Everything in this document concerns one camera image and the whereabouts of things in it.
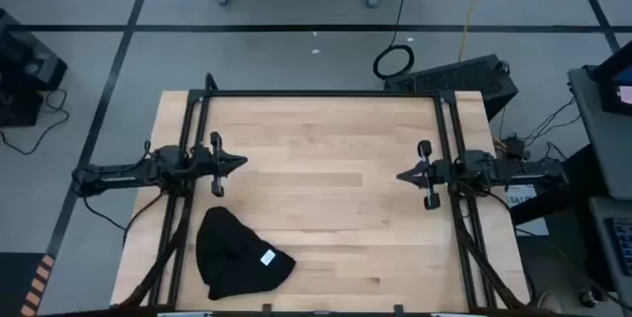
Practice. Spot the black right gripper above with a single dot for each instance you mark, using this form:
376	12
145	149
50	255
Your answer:
439	173

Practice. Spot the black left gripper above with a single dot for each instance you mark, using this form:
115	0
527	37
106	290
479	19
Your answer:
217	169

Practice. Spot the black towel with white tag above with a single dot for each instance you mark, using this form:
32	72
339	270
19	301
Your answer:
232	253

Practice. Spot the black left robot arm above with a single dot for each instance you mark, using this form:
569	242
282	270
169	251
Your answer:
123	176

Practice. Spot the black power adapter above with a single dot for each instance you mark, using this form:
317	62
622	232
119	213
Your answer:
514	148

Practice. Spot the black computer tower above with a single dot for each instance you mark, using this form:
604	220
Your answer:
454	80

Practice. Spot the white paper sign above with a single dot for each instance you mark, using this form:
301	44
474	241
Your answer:
526	198

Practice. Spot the person's shoe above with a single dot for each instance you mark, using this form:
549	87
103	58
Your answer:
549	303

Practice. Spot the grey side desk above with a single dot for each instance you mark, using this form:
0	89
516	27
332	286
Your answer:
607	149

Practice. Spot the grey keyboard cart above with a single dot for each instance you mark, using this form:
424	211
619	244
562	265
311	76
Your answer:
605	238

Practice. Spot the black computer monitor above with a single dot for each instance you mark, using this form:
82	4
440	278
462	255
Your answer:
612	85

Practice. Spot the black equipment box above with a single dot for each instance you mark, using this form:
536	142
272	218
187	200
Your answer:
24	60

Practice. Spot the black hazard-striped floor mat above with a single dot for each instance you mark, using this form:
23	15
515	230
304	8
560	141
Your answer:
15	282

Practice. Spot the black aluminium table frame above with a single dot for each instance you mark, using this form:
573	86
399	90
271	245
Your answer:
321	94

